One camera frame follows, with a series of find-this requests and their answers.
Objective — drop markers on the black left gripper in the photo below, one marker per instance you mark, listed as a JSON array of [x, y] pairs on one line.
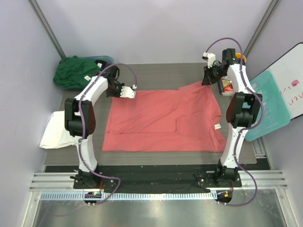
[[109, 95]]

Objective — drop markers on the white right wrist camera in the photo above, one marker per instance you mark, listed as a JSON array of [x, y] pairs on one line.
[[210, 58]]

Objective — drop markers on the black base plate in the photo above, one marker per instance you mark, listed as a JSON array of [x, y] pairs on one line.
[[161, 179]]

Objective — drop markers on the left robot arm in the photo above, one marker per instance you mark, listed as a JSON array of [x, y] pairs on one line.
[[80, 122]]

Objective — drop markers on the aluminium rail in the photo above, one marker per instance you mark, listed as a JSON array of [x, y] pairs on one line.
[[59, 186]]

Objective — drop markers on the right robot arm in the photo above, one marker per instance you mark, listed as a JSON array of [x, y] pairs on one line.
[[241, 113]]

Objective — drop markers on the teal folding board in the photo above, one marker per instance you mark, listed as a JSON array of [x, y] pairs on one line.
[[276, 113]]

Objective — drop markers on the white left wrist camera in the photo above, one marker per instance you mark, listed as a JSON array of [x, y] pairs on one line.
[[128, 92]]

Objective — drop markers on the folded white t-shirt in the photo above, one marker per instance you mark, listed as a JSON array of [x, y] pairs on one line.
[[55, 135]]

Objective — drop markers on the green t-shirt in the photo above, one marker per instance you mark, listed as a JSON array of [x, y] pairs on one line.
[[76, 73]]

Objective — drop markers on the pink t-shirt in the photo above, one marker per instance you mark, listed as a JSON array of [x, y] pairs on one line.
[[181, 120]]

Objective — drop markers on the whiteboard with black frame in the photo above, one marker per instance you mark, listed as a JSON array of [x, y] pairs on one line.
[[287, 71]]

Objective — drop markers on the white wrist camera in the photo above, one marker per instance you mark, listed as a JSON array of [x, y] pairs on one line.
[[128, 92], [210, 58]]

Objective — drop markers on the white mug orange inside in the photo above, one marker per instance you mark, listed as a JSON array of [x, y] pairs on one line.
[[239, 56]]

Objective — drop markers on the blue plastic bin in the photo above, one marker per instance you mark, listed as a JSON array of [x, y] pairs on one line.
[[104, 58]]

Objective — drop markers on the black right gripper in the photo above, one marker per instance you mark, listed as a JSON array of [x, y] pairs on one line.
[[208, 80]]

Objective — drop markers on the dark navy t-shirt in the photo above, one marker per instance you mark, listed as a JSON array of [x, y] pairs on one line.
[[101, 64]]

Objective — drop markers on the red book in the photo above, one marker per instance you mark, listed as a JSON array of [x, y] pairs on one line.
[[225, 86]]

